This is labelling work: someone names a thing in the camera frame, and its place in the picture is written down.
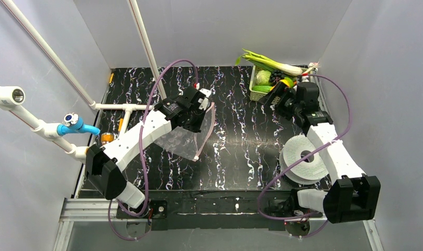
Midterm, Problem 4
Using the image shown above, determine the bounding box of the white pvc pipe frame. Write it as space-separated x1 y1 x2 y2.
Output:
0 1 152 162

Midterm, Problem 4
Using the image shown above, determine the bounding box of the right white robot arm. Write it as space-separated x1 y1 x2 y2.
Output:
258 82 381 224

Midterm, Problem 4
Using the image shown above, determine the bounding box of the cream plastic basket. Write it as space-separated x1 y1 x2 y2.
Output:
249 63 318 104

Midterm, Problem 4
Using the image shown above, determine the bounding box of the blue pipe fitting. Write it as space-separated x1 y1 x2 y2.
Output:
57 112 100 136

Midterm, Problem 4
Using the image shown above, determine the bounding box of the aluminium frame rail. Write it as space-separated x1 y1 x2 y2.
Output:
53 69 384 251

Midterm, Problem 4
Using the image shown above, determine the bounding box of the white tape roll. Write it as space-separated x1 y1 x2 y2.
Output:
279 135 328 185

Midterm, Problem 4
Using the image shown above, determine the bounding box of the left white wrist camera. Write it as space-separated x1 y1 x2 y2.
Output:
198 88 212 111

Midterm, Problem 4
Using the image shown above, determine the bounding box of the green cucumber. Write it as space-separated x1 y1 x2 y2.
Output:
252 85 273 93

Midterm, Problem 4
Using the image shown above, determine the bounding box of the green white leek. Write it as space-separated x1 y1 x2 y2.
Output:
235 49 303 76

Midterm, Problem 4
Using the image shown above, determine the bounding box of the orange pipe fitting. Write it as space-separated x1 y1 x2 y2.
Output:
100 132 115 145

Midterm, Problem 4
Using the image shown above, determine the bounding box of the green cabbage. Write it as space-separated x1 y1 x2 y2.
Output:
255 70 272 86

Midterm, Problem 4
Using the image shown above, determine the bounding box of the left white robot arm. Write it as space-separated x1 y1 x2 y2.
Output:
85 87 215 209

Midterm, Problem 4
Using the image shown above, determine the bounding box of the yellow bell pepper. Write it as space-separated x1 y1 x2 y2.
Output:
270 78 296 90

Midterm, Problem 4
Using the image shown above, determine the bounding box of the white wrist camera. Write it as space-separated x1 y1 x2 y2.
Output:
198 88 212 111
299 75 309 83

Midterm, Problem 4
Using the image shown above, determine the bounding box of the purple cable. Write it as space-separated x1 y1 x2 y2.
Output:
107 59 199 242
257 74 352 239

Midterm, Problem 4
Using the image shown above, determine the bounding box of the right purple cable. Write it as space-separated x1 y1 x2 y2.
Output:
257 74 352 239

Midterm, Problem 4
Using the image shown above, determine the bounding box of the clear zip top bag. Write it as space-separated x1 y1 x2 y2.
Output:
154 102 216 162

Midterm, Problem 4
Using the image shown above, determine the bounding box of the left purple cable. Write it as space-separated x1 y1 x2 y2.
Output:
107 59 199 242

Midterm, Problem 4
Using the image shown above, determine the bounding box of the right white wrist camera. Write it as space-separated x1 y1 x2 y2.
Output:
299 75 309 83

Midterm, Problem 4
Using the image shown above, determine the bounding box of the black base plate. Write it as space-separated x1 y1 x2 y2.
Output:
116 188 323 232

